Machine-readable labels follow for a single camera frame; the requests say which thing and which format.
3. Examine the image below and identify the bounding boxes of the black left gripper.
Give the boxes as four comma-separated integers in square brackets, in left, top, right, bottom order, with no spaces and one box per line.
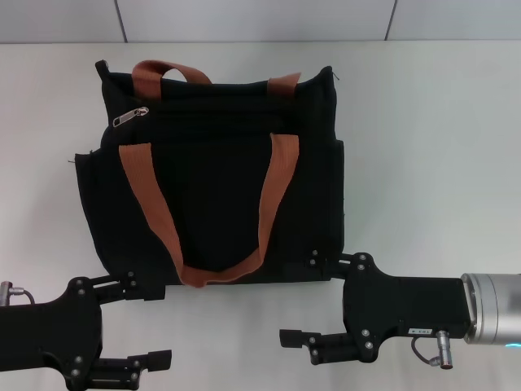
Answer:
[0,271,173,391]

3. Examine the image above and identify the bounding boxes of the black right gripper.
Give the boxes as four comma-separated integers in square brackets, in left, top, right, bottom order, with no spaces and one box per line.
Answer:
[279,248,475,366]

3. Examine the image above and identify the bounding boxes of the black food bag brown handles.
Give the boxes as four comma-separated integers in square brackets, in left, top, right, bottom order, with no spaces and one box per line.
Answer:
[67,59,347,289]

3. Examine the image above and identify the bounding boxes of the silver zipper pull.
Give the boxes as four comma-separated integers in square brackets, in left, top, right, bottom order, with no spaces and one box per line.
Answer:
[112,105,151,130]

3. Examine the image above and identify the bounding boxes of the right gripper silver cable plug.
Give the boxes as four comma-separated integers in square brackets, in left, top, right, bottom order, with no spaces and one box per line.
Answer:
[410,330,458,371]

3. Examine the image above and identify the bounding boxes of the gripper silver cable plug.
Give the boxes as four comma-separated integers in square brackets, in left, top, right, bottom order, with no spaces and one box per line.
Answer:
[0,280,36,305]
[410,330,458,371]

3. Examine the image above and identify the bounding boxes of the left gripper silver cable plug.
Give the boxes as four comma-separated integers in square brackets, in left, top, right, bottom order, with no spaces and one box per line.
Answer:
[0,280,36,305]

